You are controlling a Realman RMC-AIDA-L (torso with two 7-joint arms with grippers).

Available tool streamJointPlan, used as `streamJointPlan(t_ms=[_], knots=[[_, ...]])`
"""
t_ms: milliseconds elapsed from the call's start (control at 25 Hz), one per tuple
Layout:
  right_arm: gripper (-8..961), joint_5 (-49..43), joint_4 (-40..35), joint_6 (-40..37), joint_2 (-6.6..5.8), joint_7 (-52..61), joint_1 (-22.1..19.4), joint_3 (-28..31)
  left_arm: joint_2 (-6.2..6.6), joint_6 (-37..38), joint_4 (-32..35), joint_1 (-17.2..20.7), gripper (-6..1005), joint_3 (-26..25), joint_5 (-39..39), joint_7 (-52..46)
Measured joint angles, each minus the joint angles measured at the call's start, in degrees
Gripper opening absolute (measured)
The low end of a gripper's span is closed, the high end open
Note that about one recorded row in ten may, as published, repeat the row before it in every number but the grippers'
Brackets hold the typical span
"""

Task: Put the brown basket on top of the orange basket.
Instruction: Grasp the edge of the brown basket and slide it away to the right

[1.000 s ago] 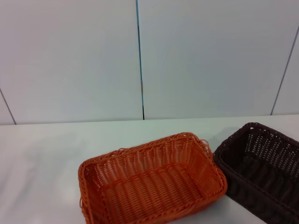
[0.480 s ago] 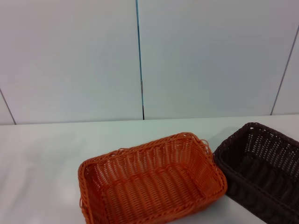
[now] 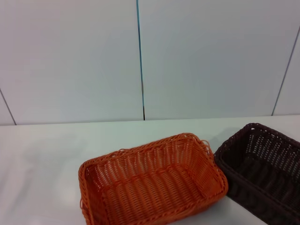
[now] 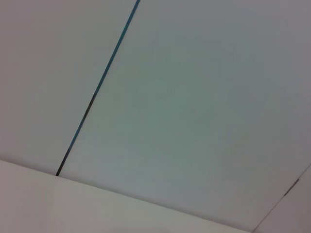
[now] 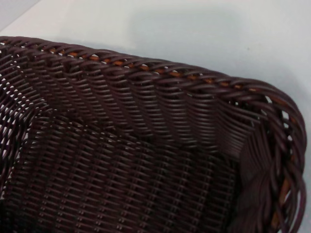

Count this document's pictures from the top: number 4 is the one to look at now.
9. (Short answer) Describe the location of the teal wall panel joint strip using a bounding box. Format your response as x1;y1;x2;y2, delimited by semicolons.
55;0;142;177

